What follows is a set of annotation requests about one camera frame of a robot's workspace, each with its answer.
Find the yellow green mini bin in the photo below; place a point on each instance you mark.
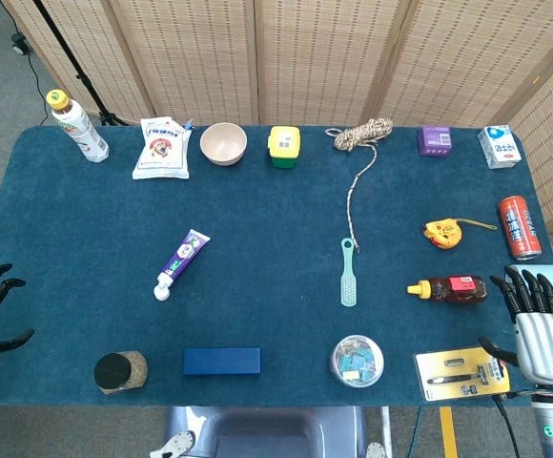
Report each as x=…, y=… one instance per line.
x=283, y=145

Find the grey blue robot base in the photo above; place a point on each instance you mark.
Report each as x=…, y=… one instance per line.
x=257, y=429

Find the white blue milk carton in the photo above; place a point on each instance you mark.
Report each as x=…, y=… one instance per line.
x=498, y=148

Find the bamboo folding screen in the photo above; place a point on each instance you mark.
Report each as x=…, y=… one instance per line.
x=305, y=57

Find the razor in yellow package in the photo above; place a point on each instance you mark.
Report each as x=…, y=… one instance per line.
x=462, y=374

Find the white snack bag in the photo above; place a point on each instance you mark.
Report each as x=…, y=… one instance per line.
x=162, y=150

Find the beige bowl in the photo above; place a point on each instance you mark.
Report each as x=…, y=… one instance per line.
x=223, y=143

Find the yellow tape measure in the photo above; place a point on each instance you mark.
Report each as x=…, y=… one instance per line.
x=443, y=234

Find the dark blue box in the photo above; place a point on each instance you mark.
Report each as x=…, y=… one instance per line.
x=221, y=361

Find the purple toothpaste tube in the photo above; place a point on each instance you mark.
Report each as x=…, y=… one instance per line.
x=186, y=253

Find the black tripod stand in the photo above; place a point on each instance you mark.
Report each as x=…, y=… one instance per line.
x=74, y=67

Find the small blue bag clip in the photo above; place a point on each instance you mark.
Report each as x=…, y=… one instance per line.
x=189, y=125

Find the black caster wheel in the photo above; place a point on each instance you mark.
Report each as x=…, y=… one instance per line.
x=19, y=44

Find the clear tub of binder clips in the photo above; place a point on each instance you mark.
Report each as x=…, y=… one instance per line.
x=356, y=361

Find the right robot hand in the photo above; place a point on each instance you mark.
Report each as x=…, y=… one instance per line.
x=543, y=343

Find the blue table mat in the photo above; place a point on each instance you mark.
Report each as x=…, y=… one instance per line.
x=257, y=214

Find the green scrub brush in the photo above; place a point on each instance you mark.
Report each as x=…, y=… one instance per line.
x=349, y=281

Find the white plastic bottle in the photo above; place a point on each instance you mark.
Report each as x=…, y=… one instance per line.
x=78, y=129

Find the white metal table leg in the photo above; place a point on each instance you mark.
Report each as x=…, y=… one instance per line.
x=386, y=429

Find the red drink can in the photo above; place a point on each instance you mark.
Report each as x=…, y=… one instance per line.
x=519, y=229

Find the honey bottle yellow nozzle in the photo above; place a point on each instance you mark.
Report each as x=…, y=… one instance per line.
x=453, y=288

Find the purple box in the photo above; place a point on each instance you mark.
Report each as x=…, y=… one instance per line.
x=435, y=141

